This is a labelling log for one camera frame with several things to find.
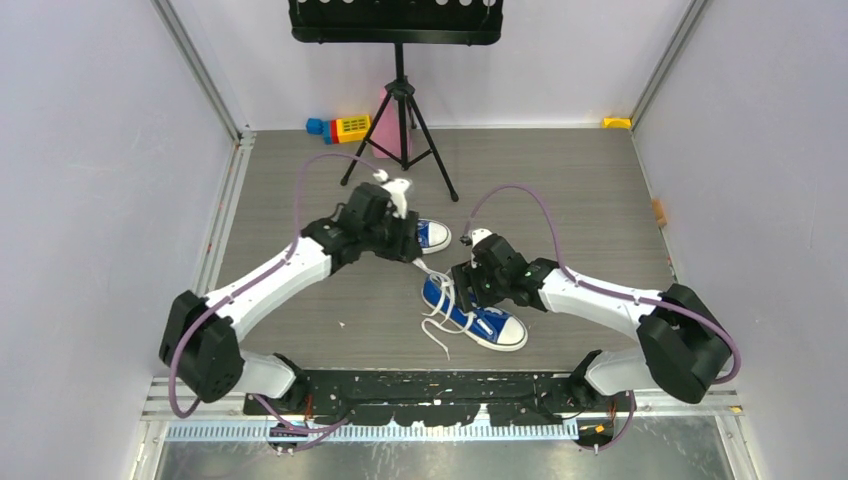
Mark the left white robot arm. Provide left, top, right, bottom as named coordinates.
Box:
left=159, top=178, right=422, bottom=414

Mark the small wooden block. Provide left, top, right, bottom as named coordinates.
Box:
left=651, top=198, right=668, bottom=229

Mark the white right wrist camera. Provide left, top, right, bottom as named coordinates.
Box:
left=460, top=228, right=493, bottom=268

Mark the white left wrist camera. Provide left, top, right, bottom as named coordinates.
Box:
left=372, top=169, right=413, bottom=219

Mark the purple cable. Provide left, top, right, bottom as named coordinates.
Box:
left=166, top=152, right=389, bottom=420
left=462, top=184, right=743, bottom=386

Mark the colourful toy block phone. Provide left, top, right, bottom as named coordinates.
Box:
left=305, top=115, right=371, bottom=145

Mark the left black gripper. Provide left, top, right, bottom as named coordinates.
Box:
left=360, top=206, right=420, bottom=262

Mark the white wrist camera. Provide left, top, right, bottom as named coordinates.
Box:
left=460, top=228, right=493, bottom=268
left=372, top=169, right=413, bottom=219

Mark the pink foam block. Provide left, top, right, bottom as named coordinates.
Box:
left=371, top=90, right=401, bottom=158

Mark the yellow corner block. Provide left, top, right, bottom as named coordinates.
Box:
left=601, top=117, right=632, bottom=130

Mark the aluminium frame rail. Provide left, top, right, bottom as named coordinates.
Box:
left=140, top=376, right=248, bottom=423

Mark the blue sneaker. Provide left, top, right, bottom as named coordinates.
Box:
left=420, top=269, right=529, bottom=359
left=416, top=219, right=452, bottom=255

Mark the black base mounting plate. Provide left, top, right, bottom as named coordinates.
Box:
left=243, top=370, right=630, bottom=427

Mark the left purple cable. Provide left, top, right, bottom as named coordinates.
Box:
left=166, top=152, right=389, bottom=420

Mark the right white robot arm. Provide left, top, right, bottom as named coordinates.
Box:
left=450, top=229, right=734, bottom=411

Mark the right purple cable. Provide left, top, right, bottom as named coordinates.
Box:
left=462, top=184, right=743, bottom=386

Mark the black music stand tripod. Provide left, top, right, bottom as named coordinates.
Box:
left=288, top=0, right=503, bottom=202

